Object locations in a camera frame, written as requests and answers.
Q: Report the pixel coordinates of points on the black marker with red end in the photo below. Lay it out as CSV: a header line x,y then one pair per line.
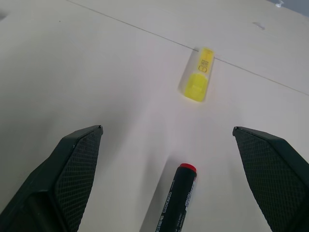
x,y
176,200

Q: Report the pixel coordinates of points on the yellow highlighter pen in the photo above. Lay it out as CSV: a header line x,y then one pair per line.
x,y
198,76

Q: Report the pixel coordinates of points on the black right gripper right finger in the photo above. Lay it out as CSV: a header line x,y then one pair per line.
x,y
272,178

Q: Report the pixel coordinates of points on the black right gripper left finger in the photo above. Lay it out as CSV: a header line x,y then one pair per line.
x,y
60,178

